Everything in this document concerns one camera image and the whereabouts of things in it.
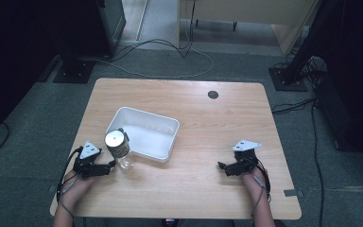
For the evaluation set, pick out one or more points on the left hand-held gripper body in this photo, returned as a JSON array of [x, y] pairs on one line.
[[86, 164]]

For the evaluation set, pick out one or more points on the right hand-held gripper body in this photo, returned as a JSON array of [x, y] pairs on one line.
[[245, 160]]

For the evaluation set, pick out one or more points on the clear jar with silver lid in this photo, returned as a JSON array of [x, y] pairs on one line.
[[118, 145]]

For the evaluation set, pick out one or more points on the person's right hand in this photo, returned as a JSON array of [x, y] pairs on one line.
[[252, 176]]

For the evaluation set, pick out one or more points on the person's left hand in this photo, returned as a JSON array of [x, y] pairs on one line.
[[75, 183]]

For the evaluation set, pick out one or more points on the grey floor tape piece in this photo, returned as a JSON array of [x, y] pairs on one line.
[[52, 189], [293, 192]]

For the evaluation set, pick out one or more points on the white plastic bin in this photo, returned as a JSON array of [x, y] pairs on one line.
[[149, 137]]

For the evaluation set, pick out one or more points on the black round table grommet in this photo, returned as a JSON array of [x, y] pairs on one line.
[[213, 94]]

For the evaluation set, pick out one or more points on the black stand base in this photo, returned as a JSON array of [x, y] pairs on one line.
[[287, 80], [74, 72]]

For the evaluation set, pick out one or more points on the black equipment box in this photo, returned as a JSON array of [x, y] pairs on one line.
[[331, 107]]

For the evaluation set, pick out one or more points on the dark grey cabinet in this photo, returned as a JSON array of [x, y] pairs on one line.
[[112, 22]]

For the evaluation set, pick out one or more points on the light wooden cabinet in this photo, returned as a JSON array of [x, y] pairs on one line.
[[249, 12]]

